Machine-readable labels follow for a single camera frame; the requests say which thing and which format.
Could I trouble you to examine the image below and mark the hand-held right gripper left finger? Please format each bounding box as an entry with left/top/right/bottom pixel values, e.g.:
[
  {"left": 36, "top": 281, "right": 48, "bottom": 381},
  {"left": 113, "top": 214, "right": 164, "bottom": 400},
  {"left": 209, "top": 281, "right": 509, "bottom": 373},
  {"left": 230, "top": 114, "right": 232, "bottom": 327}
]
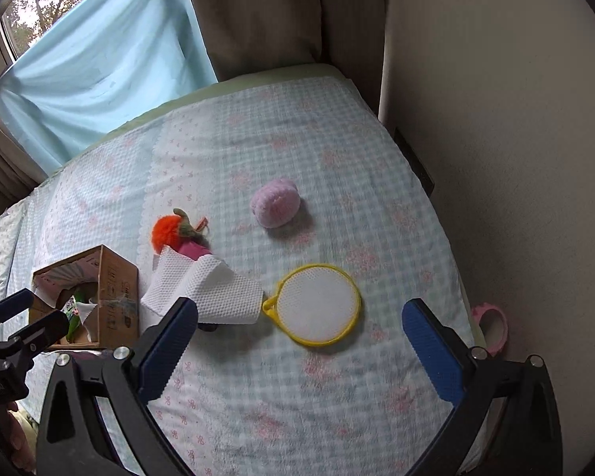
[{"left": 36, "top": 296, "right": 199, "bottom": 476}]

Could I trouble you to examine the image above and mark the beige pleated curtain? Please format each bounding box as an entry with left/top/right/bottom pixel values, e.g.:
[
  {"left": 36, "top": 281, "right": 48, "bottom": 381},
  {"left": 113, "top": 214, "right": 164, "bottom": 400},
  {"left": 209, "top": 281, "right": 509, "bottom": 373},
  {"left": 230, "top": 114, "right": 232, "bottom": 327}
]
[{"left": 0, "top": 93, "right": 48, "bottom": 210}]

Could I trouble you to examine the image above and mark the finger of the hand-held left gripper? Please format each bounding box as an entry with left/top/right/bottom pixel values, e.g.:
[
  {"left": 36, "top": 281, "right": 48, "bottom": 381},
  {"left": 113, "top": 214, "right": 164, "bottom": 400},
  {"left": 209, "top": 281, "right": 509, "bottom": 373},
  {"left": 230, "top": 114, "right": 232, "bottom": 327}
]
[
  {"left": 0, "top": 310, "right": 71, "bottom": 364},
  {"left": 0, "top": 288, "right": 35, "bottom": 340}
]

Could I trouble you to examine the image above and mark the white paper towel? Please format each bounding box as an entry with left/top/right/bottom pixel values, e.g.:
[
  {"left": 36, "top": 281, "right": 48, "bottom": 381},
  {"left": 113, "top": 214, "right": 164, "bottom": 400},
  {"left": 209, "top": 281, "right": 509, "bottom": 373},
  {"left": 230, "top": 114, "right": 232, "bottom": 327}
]
[{"left": 140, "top": 247, "right": 265, "bottom": 329}]

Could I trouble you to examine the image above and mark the person's left hand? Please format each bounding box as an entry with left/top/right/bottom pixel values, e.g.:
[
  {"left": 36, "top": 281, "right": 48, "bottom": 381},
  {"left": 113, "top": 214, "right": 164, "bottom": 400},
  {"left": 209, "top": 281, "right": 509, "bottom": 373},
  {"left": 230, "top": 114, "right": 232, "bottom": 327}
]
[{"left": 0, "top": 399, "right": 38, "bottom": 475}]

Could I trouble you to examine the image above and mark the brown cardboard box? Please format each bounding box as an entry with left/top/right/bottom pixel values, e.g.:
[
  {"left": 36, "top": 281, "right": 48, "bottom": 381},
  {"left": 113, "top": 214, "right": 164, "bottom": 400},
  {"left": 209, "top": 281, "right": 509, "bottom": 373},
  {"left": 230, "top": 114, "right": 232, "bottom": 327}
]
[{"left": 29, "top": 244, "right": 140, "bottom": 350}]

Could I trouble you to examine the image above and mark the pink plastic ring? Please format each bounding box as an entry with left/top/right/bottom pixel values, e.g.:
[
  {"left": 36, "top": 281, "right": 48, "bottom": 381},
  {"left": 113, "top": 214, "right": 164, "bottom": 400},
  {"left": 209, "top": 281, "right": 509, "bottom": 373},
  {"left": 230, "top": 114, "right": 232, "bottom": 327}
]
[{"left": 471, "top": 302, "right": 509, "bottom": 357}]

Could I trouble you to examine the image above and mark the orange fluffy plush toy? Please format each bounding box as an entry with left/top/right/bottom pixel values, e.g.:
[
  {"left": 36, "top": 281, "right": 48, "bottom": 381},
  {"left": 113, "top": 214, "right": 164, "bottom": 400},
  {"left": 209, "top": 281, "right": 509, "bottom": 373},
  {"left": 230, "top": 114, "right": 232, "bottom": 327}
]
[{"left": 152, "top": 207, "right": 212, "bottom": 255}]

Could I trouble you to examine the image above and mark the pink soft item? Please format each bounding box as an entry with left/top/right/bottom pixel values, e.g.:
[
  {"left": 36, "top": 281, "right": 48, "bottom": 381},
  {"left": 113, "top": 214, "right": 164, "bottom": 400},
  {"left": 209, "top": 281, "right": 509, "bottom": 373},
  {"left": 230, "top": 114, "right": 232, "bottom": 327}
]
[{"left": 176, "top": 239, "right": 212, "bottom": 261}]

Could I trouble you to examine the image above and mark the green packet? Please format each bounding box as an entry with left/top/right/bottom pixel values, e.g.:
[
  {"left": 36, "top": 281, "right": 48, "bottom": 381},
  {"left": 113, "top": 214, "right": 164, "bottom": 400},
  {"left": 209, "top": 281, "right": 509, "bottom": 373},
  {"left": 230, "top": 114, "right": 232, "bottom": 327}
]
[{"left": 63, "top": 296, "right": 88, "bottom": 344}]

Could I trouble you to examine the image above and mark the light blue curtain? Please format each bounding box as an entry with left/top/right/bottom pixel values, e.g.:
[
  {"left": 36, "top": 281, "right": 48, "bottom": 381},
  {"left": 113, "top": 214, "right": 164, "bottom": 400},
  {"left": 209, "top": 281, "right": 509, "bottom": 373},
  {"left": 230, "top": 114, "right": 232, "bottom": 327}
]
[{"left": 0, "top": 0, "right": 219, "bottom": 175}]

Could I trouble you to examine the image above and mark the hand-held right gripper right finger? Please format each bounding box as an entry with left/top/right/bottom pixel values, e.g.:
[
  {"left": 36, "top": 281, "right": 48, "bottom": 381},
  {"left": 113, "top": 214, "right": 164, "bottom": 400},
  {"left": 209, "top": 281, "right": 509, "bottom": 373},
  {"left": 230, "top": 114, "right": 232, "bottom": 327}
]
[{"left": 401, "top": 298, "right": 564, "bottom": 476}]

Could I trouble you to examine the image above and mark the green mattress sheet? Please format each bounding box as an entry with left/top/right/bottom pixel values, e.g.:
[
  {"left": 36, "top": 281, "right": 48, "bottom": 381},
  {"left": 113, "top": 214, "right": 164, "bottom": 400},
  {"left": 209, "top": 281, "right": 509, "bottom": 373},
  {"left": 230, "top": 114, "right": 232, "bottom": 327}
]
[{"left": 44, "top": 62, "right": 359, "bottom": 180}]

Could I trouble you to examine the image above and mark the checked floral bedspread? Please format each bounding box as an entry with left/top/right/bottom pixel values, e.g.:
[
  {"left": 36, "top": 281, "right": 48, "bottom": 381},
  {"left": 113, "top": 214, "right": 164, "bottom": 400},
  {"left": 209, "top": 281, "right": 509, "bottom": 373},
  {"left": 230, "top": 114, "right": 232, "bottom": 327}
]
[{"left": 0, "top": 77, "right": 488, "bottom": 476}]

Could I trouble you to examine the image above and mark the yellow rimmed round mesh scrubber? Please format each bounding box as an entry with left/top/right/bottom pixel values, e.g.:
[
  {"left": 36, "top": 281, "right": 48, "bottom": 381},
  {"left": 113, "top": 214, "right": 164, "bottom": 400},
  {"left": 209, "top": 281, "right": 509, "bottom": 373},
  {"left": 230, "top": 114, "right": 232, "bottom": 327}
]
[{"left": 262, "top": 263, "right": 363, "bottom": 347}]

